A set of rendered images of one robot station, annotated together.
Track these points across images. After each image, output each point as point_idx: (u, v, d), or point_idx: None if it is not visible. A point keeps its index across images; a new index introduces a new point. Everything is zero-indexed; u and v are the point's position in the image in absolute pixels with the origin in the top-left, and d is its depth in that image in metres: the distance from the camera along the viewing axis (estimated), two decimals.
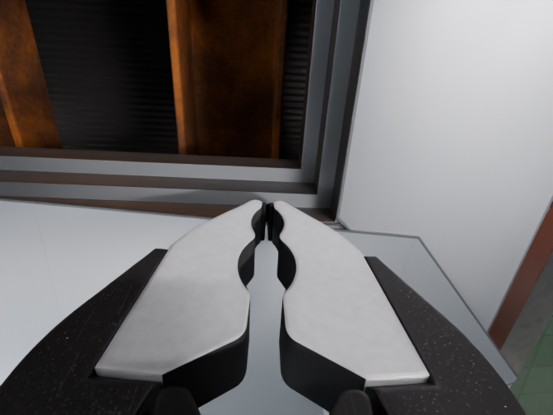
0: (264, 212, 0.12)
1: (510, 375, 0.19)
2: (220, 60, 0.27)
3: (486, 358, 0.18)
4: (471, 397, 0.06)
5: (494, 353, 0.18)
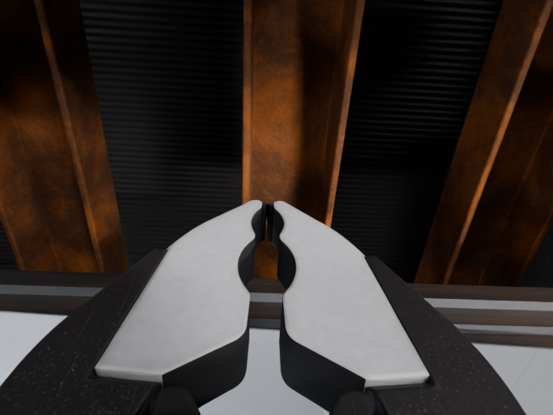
0: (264, 212, 0.12)
1: None
2: None
3: None
4: (471, 397, 0.06)
5: None
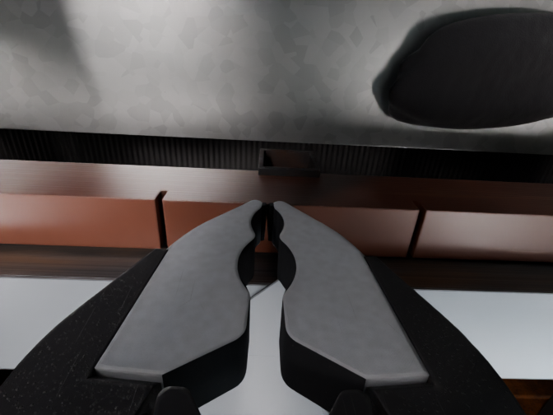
0: (264, 212, 0.12)
1: None
2: None
3: (281, 289, 0.22)
4: (471, 397, 0.06)
5: (276, 286, 0.22)
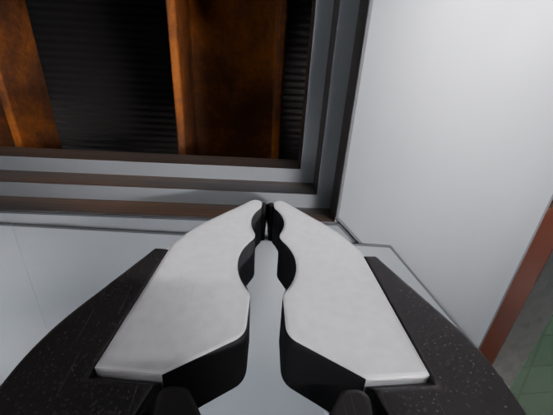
0: (264, 212, 0.12)
1: None
2: (220, 60, 0.27)
3: None
4: (471, 397, 0.06)
5: None
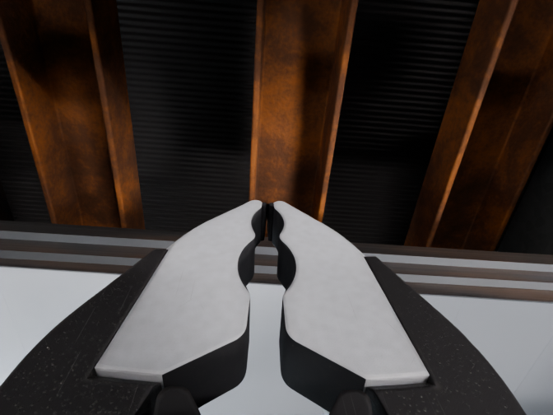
0: (264, 212, 0.12)
1: None
2: None
3: None
4: (471, 397, 0.06)
5: None
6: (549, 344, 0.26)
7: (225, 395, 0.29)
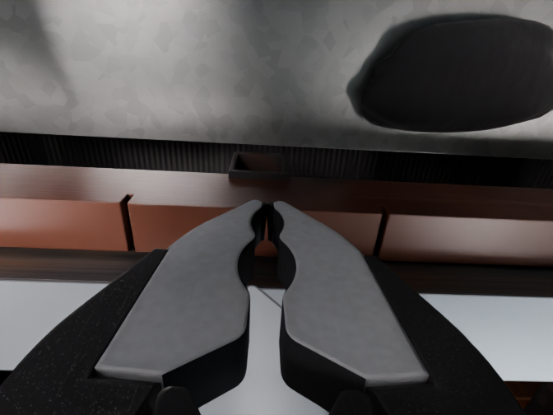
0: (264, 212, 0.12)
1: None
2: None
3: None
4: (471, 397, 0.06)
5: None
6: None
7: None
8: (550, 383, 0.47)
